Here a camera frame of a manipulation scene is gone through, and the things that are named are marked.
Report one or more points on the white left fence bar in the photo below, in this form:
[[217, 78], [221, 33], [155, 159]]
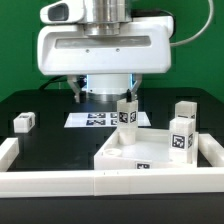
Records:
[[9, 150]]

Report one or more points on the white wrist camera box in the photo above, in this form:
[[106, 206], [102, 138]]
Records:
[[63, 11]]

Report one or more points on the white right fence bar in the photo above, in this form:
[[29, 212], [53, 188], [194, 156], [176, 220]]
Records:
[[211, 150]]

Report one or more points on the white fence bar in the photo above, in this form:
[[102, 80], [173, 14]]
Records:
[[9, 150], [110, 182], [211, 150]]

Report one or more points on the white marker sheet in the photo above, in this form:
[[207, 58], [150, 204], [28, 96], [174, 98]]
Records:
[[92, 119]]

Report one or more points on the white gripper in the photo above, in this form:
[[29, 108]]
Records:
[[141, 46]]

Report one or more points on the white front fence bar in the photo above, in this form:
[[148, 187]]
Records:
[[110, 182]]

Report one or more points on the white square table top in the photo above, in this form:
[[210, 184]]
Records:
[[150, 151]]

